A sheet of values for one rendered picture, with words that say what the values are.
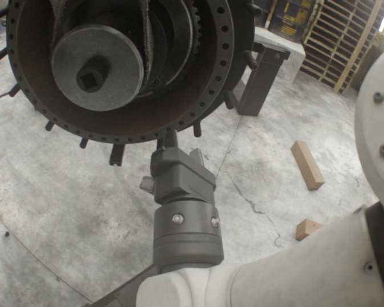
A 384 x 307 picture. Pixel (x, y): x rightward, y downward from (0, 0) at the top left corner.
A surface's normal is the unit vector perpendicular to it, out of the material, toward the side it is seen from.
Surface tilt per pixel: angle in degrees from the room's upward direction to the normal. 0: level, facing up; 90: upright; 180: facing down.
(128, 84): 90
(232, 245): 0
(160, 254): 56
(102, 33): 90
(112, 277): 0
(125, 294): 0
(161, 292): 68
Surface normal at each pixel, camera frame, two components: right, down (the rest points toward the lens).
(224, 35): 0.05, 0.75
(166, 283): -0.84, -0.33
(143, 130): -0.22, -0.63
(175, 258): -0.20, 0.10
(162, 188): -0.63, -0.48
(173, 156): 0.10, -0.66
